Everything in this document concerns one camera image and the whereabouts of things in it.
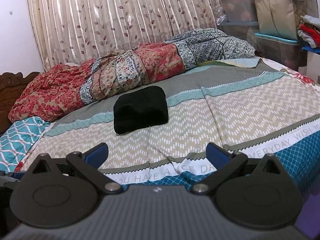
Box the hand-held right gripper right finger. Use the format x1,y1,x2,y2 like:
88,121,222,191
191,142,284,195

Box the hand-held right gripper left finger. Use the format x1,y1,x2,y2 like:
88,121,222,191
31,142,124,195

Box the black pants with zipper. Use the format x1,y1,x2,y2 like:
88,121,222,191
113,86,169,134

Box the patterned bed sheet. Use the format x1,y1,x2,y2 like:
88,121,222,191
15,59,320,200

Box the teal lattice pillow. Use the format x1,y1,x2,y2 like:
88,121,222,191
0,116,52,174

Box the carved wooden headboard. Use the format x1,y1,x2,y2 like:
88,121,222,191
0,71,42,135

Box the patchwork floral quilt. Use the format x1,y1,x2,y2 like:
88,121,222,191
7,28,255,123

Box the floral cloth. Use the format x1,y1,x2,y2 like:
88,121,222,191
285,67,320,85

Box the purple cloth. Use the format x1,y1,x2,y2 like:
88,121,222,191
297,201,320,240

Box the teal-lidded plastic storage box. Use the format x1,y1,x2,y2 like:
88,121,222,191
255,31,304,68

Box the clear plastic storage box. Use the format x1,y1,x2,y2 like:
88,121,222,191
217,21,259,51
217,0,258,23

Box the white furniture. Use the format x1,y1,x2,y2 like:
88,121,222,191
304,47,320,80

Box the beige leaf-print curtain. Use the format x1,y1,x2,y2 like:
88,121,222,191
26,0,225,73

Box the beige fabric storage bag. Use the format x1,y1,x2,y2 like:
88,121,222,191
252,0,300,40

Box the pile of folded clothes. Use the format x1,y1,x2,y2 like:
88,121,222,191
297,15,320,53

